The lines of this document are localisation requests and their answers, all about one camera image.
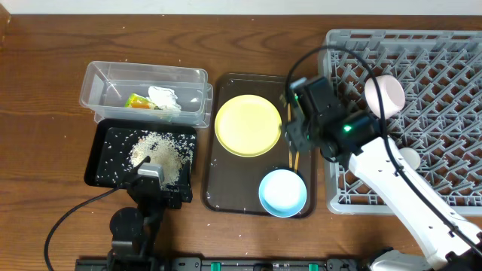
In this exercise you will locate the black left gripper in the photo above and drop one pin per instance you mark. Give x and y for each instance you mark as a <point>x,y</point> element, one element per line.
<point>175,193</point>

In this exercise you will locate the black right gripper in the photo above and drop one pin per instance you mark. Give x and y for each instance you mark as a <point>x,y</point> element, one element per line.
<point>293,136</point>

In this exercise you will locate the rice and food scraps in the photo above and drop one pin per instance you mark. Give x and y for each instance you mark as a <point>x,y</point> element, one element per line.
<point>162,150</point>

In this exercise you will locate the wooden chopstick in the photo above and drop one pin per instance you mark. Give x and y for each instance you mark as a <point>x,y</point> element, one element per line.
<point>290,159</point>
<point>296,161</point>

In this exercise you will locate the yellow plate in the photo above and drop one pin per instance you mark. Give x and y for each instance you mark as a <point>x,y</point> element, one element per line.
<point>248,125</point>

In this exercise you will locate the blue bowl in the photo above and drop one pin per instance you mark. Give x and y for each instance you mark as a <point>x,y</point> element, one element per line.
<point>282,193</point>

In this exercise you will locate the white napkin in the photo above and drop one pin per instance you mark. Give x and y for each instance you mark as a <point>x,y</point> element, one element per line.
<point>164,99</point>

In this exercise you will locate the green snack wrapper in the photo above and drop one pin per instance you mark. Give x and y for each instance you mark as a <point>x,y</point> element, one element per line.
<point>140,102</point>

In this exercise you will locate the pink white bowl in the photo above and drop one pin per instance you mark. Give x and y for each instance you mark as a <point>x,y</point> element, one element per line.
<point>392,92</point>

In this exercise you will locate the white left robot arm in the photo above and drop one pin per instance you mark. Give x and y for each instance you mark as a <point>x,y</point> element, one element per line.
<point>134,230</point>

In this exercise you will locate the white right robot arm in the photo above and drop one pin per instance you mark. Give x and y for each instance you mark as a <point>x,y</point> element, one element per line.
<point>359,142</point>

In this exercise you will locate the black waste tray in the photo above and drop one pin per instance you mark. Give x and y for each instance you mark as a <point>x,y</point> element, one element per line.
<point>106,124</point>

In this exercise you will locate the grey dishwasher rack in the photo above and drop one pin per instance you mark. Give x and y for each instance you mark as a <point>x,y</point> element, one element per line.
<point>440,72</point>

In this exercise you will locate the brown serving tray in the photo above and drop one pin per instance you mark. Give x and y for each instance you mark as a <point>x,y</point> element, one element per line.
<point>231,183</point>

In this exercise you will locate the clear plastic bin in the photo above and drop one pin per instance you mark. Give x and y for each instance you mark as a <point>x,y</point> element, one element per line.
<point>108,85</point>

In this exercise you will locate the black rail at table edge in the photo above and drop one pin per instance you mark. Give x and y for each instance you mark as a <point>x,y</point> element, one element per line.
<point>387,259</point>

